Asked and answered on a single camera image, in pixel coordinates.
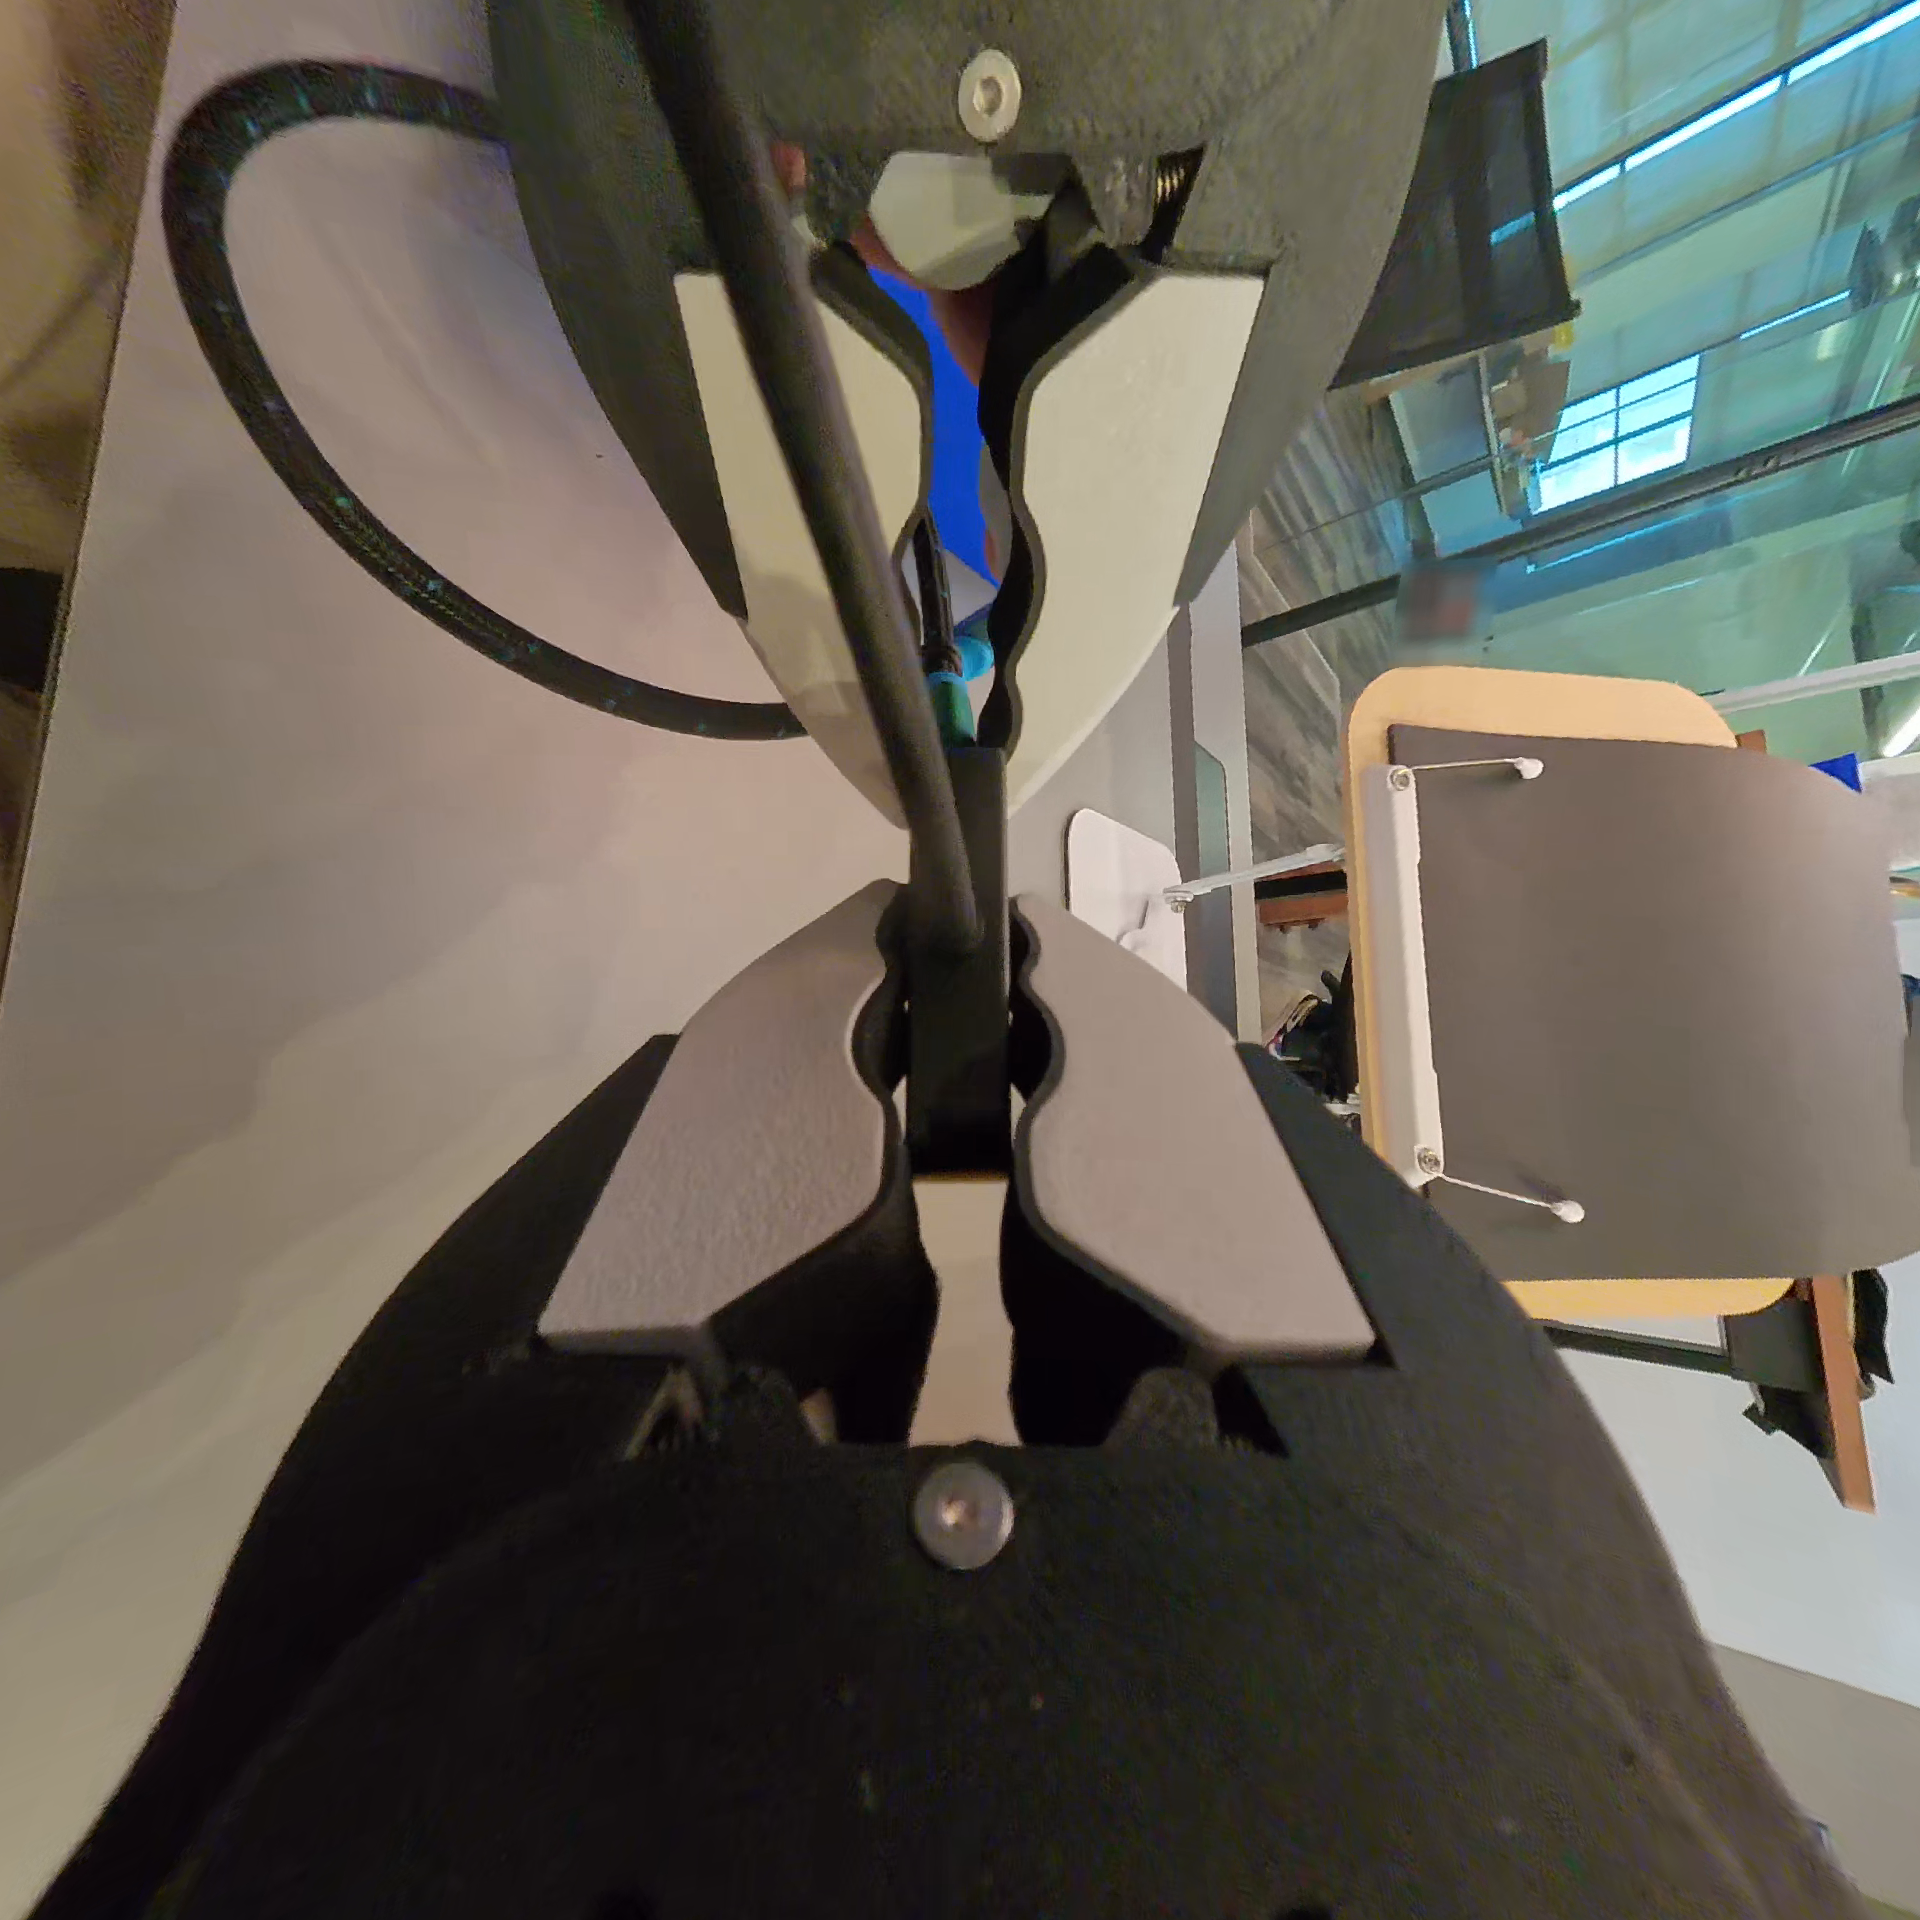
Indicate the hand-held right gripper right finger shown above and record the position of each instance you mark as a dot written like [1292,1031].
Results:
[1170,1185]

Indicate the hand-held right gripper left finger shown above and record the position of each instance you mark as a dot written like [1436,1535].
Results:
[720,1154]

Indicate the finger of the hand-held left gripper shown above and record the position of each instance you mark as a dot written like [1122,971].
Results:
[749,452]
[1140,452]

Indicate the blue cloth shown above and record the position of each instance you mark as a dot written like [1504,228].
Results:
[953,452]

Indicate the black screen panel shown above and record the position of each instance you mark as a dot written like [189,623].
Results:
[1470,212]

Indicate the black office chair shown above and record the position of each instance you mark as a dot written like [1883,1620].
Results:
[1327,1037]

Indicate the grey partition panel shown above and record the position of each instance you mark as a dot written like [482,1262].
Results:
[1206,691]

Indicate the white rounded board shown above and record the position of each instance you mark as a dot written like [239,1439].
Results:
[1118,887]

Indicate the white mounting bar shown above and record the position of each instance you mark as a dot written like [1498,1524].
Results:
[1402,976]

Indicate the light wooden table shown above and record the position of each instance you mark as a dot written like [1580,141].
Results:
[1499,698]

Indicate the black mat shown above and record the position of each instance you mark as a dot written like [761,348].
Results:
[1650,990]

